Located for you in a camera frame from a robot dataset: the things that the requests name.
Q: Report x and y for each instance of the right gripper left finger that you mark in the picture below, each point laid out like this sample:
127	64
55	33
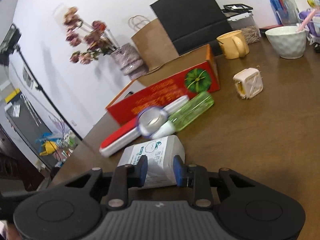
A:
122	179

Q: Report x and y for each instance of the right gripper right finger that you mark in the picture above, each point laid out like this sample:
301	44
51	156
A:
194	177

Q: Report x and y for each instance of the white wipes canister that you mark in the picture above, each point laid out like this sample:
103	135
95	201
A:
160	154

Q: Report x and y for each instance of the red white lint brush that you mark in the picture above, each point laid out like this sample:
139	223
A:
129	131

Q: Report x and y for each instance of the white jar with purple rim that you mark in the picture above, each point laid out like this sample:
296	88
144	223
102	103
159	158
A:
150	120

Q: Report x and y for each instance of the green spray bottle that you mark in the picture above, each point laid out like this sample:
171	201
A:
185	115

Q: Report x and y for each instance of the white cube power adapter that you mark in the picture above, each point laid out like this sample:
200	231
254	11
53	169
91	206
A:
248	83

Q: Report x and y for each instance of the red cardboard box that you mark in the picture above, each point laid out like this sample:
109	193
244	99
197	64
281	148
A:
188	74

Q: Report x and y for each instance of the pink textured vase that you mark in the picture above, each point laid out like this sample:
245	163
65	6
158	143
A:
129	61

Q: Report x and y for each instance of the brown paper bag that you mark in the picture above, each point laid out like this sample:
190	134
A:
152	41

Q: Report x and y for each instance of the yellow mug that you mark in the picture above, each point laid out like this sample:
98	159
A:
233	45

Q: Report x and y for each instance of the dried pink roses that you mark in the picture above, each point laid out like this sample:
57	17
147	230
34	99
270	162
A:
90	40

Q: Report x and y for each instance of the black paper bag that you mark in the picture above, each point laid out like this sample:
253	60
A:
191	24

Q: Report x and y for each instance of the red flat box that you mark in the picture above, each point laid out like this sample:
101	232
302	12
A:
263	30

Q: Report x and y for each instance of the white ceramic bowl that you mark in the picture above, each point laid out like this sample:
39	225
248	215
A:
287	41

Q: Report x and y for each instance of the clear food container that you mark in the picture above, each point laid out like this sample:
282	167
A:
240	17

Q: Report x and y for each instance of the studio light head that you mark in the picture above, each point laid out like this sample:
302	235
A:
9	44

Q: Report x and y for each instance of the clear glass bottle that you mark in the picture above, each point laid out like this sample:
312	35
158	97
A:
291	12

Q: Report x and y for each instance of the pink spoon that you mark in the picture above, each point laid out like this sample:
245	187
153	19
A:
310	16

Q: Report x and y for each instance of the blue soda can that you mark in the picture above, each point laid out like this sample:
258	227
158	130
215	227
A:
280	11

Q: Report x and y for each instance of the wire rack with clutter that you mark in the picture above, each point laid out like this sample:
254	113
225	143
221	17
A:
54	149

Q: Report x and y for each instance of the white wall picture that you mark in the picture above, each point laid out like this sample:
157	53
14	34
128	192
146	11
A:
29	81

